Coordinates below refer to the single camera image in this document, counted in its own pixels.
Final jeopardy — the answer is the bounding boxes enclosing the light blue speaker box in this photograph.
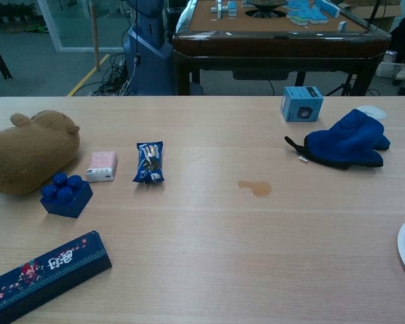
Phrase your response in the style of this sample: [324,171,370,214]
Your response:
[281,86,325,123]

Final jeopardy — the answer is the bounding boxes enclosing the dark blue long floral box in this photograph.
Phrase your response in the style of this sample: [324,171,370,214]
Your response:
[0,230,113,324]

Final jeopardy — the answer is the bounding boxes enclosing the black tripod stand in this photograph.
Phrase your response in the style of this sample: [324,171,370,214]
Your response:
[325,72,357,97]

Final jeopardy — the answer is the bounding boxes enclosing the wooden pole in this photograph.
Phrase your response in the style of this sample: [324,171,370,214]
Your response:
[89,0,101,72]

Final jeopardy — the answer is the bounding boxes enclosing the blue cookie snack packet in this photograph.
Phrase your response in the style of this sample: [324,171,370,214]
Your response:
[132,141,165,184]

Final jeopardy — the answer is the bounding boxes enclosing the dark wooden mahjong table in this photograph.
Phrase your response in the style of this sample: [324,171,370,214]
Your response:
[171,0,392,97]

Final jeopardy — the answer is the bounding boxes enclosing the blue cloth with black trim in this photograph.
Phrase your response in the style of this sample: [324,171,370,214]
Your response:
[284,108,392,170]

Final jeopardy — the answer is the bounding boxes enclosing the blue toy building block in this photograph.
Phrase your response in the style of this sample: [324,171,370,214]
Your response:
[40,172,94,219]

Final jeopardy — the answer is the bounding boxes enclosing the brown liquid spill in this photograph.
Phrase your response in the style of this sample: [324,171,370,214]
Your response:
[236,180,273,198]

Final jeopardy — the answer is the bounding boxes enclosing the tangled floor cables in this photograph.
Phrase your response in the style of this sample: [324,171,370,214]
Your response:
[84,53,136,97]

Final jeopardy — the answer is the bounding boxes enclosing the white round table grommet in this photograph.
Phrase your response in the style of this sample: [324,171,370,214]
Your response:
[356,105,387,121]

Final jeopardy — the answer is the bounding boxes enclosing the brown capybara plush toy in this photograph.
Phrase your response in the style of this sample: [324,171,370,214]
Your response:
[0,109,81,196]

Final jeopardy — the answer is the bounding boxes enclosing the pink tissue pack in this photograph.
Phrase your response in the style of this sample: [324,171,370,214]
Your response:
[85,151,118,183]

